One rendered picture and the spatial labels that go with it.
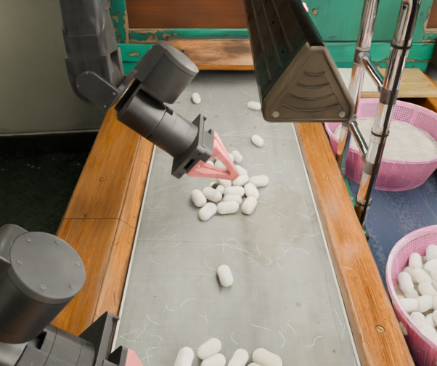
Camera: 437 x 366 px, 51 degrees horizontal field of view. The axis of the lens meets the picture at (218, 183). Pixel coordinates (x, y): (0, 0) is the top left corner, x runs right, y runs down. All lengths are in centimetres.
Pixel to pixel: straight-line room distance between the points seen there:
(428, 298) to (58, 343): 49
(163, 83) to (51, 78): 166
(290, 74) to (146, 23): 85
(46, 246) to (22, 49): 191
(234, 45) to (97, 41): 59
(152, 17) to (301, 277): 77
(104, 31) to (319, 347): 48
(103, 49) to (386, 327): 50
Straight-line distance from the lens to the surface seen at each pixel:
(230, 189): 79
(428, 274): 75
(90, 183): 83
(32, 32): 220
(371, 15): 79
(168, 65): 62
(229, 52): 116
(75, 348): 41
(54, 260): 35
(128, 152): 89
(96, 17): 63
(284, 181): 85
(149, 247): 72
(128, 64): 124
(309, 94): 40
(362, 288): 65
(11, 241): 34
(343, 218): 75
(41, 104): 233
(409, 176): 96
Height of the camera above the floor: 124
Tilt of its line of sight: 36 degrees down
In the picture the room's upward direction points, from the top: straight up
